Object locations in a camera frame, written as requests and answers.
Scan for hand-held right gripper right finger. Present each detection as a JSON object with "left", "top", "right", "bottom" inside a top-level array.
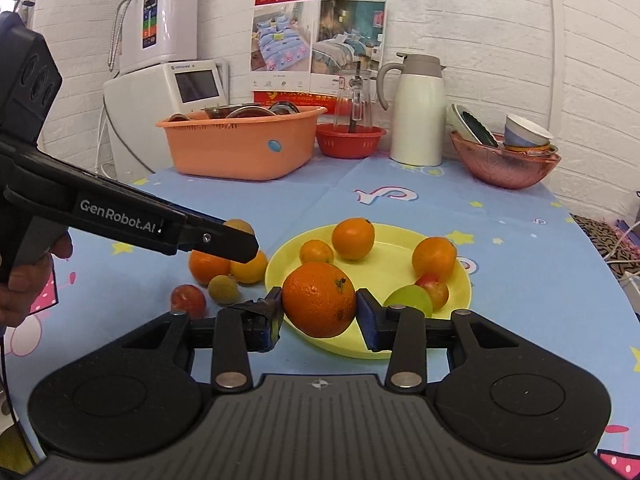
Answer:
[{"left": 356, "top": 288, "right": 566, "bottom": 394}]

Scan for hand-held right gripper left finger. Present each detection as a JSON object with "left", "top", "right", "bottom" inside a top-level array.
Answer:
[{"left": 75, "top": 287, "right": 284, "bottom": 394}]

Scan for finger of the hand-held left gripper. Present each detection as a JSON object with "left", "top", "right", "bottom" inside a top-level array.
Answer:
[{"left": 176, "top": 210, "right": 260, "bottom": 264}]

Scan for brown kiwi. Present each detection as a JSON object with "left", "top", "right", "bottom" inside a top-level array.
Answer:
[
  {"left": 223, "top": 218, "right": 256, "bottom": 237},
  {"left": 207, "top": 274, "right": 239, "bottom": 306}
]

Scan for green mango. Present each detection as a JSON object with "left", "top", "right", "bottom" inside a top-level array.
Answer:
[{"left": 383, "top": 284, "right": 434, "bottom": 317}]

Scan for yellow plastic plate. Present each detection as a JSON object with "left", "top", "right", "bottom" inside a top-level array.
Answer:
[{"left": 264, "top": 223, "right": 473, "bottom": 360}]

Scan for red apple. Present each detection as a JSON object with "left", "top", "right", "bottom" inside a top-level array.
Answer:
[
  {"left": 170, "top": 284, "right": 208, "bottom": 319},
  {"left": 414, "top": 273, "right": 450, "bottom": 311}
]

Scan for small orange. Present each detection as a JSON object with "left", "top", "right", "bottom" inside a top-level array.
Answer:
[{"left": 299, "top": 239, "right": 335, "bottom": 266}]

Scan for person's left hand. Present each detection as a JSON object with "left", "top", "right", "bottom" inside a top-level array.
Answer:
[{"left": 0, "top": 230, "right": 75, "bottom": 329}]

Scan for orange plastic basket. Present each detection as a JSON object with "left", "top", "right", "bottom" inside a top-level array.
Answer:
[{"left": 155, "top": 105, "right": 329, "bottom": 182}]

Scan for white appliance with screen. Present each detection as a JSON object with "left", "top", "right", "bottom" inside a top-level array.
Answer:
[{"left": 103, "top": 59, "right": 230, "bottom": 182}]

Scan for metal pot lids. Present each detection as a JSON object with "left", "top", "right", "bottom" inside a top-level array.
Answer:
[{"left": 202, "top": 101, "right": 301, "bottom": 120}]

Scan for small red plastic basket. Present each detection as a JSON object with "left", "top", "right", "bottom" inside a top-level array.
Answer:
[{"left": 315, "top": 123, "right": 388, "bottom": 160}]

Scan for blue printed tablecloth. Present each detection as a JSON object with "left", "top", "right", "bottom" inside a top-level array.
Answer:
[{"left": 0, "top": 149, "right": 640, "bottom": 480}]

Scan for white water purifier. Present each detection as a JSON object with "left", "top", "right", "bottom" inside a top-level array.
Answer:
[{"left": 117, "top": 0, "right": 201, "bottom": 76}]

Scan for clear glass pitcher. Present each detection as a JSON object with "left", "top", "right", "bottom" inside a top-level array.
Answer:
[{"left": 332, "top": 59, "right": 376, "bottom": 134}]

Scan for copper coloured bowl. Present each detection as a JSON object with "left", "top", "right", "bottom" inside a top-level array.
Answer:
[{"left": 448, "top": 130, "right": 563, "bottom": 190}]

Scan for white thermos jug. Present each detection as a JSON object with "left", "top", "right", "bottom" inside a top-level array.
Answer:
[{"left": 375, "top": 52, "right": 448, "bottom": 167}]

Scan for white dish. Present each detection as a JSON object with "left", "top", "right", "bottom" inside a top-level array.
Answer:
[{"left": 447, "top": 103, "right": 500, "bottom": 149}]

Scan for patterned small bowl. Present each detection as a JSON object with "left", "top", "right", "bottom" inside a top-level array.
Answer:
[{"left": 502, "top": 142, "right": 560, "bottom": 159}]

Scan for dark patterned cloth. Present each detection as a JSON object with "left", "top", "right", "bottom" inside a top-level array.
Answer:
[{"left": 570, "top": 212, "right": 640, "bottom": 264}]

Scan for metal flexible hose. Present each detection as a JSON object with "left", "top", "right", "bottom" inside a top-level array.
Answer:
[{"left": 108, "top": 0, "right": 127, "bottom": 69}]

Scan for wall calendar poster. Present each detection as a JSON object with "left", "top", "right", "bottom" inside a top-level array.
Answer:
[{"left": 249, "top": 0, "right": 389, "bottom": 109}]

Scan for white wall pipe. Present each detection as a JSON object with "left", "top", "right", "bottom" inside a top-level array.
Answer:
[{"left": 544, "top": 0, "right": 567, "bottom": 122}]

